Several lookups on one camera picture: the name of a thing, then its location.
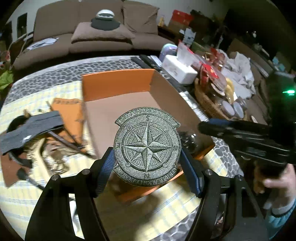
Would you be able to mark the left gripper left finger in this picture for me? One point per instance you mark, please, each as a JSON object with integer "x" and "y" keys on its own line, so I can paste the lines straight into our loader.
{"x": 101, "y": 171}

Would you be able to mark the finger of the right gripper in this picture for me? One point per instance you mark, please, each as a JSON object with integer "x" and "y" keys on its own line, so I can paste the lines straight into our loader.
{"x": 215, "y": 127}

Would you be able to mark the green compass plaque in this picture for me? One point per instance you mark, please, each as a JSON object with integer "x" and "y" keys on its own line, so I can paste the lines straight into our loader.
{"x": 147, "y": 147}

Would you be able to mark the black studded headband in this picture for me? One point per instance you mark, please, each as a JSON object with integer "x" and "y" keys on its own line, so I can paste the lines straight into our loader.
{"x": 17, "y": 139}

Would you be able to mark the black remote control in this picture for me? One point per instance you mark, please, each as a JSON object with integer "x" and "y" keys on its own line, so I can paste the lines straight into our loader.
{"x": 145, "y": 62}

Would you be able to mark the brown sofa cushion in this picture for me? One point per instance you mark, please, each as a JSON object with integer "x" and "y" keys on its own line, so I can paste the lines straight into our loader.
{"x": 85, "y": 32}

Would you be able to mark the brown sofa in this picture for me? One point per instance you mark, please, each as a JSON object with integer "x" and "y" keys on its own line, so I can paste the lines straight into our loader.
{"x": 67, "y": 28}

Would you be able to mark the wicker basket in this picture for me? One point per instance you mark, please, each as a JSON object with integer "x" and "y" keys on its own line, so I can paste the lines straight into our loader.
{"x": 211, "y": 109}

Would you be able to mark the brown leather pouch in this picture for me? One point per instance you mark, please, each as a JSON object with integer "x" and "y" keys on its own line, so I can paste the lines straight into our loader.
{"x": 9, "y": 170}

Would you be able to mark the person right hand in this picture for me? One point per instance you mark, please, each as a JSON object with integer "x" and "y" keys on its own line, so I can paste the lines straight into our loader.
{"x": 285, "y": 187}

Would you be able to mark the clear jar of black beads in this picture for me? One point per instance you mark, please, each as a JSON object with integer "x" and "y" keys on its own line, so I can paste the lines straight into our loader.
{"x": 189, "y": 140}

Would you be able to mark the dark wooden brush pen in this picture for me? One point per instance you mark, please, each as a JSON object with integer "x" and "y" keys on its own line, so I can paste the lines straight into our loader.
{"x": 69, "y": 145}

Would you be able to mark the white tissue box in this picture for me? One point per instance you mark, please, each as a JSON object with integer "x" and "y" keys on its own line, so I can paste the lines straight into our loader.
{"x": 184, "y": 75}

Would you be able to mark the black cushion with white device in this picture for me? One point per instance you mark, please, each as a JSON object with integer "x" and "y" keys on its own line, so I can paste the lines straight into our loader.
{"x": 105, "y": 20}

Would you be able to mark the orange fabric pouch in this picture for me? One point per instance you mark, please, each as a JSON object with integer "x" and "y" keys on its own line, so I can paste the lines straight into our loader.
{"x": 72, "y": 115}

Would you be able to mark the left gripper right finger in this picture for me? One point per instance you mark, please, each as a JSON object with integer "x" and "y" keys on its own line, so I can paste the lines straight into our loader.
{"x": 192, "y": 169}

